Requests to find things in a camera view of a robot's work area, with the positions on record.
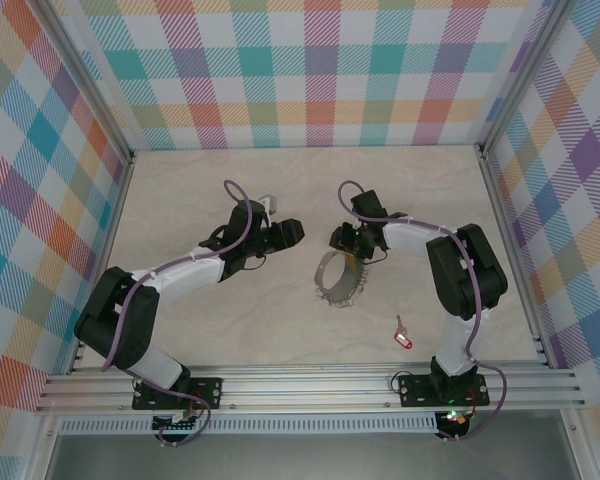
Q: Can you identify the grey keyring with small rings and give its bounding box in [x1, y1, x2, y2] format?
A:
[312, 248, 370, 310]

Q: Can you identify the silver key with red tag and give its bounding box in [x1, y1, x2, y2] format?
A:
[393, 314, 416, 352]

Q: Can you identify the grey metal shelf panel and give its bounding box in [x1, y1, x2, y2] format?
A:
[44, 432, 581, 480]

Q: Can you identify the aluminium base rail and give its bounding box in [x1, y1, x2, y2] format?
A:
[34, 362, 586, 414]

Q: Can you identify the white slotted cable duct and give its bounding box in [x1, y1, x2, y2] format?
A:
[59, 412, 439, 435]

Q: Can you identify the aluminium frame post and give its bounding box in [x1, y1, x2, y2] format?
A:
[32, 0, 137, 166]
[478, 0, 579, 159]

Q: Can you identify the aluminium frame leg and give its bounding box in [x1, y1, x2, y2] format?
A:
[559, 407, 600, 480]
[27, 414, 64, 480]

